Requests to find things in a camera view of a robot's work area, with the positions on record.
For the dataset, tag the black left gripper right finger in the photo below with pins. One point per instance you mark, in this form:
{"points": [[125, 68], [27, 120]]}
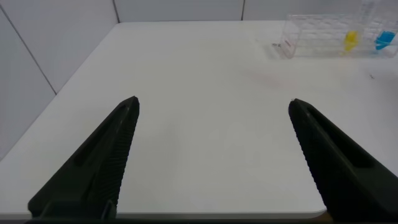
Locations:
{"points": [[348, 174]]}

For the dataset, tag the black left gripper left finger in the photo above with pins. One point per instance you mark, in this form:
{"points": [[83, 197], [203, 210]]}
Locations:
{"points": [[93, 168]]}

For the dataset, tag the test tube with yellow pigment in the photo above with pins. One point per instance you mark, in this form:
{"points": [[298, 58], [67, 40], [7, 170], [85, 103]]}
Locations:
{"points": [[351, 40]]}

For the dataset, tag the test tube with blue pigment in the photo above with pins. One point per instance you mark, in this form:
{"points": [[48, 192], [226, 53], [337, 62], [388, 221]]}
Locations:
{"points": [[385, 40]]}

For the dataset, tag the clear acrylic test tube rack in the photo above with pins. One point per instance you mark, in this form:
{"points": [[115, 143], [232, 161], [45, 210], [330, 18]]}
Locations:
{"points": [[317, 37]]}

